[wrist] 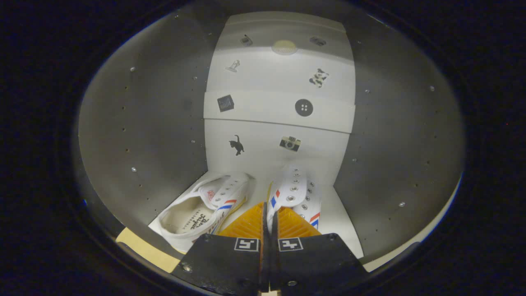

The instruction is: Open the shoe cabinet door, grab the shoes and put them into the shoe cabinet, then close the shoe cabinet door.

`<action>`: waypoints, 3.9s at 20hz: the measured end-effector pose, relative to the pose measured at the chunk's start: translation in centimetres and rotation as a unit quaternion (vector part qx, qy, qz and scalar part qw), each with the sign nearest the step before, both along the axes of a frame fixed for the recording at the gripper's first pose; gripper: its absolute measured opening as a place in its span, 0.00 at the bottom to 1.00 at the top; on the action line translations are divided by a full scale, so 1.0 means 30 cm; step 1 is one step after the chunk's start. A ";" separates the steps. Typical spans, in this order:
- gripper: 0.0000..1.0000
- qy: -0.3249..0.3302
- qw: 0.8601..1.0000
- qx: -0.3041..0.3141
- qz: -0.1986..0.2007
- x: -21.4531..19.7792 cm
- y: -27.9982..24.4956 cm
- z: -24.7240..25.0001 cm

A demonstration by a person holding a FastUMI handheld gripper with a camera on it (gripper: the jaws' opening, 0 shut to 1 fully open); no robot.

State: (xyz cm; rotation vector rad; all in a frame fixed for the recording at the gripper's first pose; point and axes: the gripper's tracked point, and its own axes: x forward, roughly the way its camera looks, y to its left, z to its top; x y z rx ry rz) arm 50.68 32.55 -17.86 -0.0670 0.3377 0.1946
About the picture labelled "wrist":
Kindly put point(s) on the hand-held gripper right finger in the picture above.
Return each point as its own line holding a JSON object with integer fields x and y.
{"x": 320, "y": 259}

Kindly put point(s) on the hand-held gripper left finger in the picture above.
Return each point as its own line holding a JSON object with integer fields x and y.
{"x": 222, "y": 259}

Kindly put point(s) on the white canvas shoe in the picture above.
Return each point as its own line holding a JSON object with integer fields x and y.
{"x": 193, "y": 213}
{"x": 296, "y": 189}

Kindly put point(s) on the grey shoe cabinet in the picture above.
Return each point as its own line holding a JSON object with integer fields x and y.
{"x": 144, "y": 123}

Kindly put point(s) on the round cabinet light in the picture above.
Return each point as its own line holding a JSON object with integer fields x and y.
{"x": 284, "y": 47}

